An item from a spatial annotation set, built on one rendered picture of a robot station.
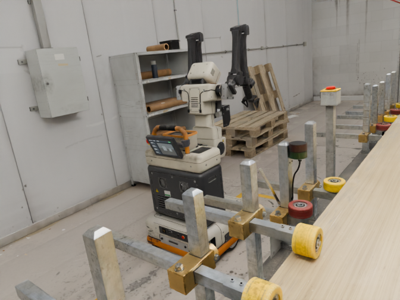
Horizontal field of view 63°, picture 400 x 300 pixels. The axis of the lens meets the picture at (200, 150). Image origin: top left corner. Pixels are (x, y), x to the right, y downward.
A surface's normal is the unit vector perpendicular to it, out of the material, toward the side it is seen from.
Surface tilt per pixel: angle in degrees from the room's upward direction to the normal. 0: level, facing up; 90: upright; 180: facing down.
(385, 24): 90
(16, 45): 90
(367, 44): 90
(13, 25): 90
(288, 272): 0
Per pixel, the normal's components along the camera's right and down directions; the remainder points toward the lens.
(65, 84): 0.78, 0.08
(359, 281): -0.11, -0.96
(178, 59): -0.61, 0.28
